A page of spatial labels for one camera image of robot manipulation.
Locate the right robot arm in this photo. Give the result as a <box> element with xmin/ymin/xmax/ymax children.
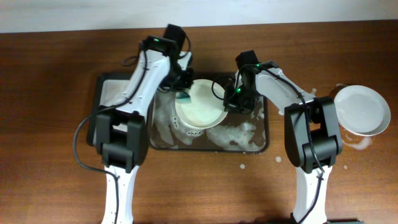
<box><xmin>223</xmin><ymin>50</ymin><xmax>343</xmax><ymax>223</ymax></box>

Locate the black soapy water tray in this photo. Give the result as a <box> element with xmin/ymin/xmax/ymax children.
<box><xmin>86</xmin><ymin>72</ymin><xmax>152</xmax><ymax>146</ymax></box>

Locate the pale blue plate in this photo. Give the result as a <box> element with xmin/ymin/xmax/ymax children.
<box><xmin>334</xmin><ymin>85</ymin><xmax>391</xmax><ymax>136</ymax></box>

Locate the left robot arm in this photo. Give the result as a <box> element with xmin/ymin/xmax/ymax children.
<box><xmin>94</xmin><ymin>24</ymin><xmax>193</xmax><ymax>223</ymax></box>

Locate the cream white plate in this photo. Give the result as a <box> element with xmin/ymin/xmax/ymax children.
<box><xmin>175</xmin><ymin>79</ymin><xmax>228</xmax><ymax>129</ymax></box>

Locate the green yellow sponge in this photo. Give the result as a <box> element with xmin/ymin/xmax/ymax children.
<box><xmin>175</xmin><ymin>91</ymin><xmax>192</xmax><ymax>104</ymax></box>

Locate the dark large wash tray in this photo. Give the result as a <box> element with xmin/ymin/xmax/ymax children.
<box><xmin>148</xmin><ymin>91</ymin><xmax>270</xmax><ymax>154</ymax></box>

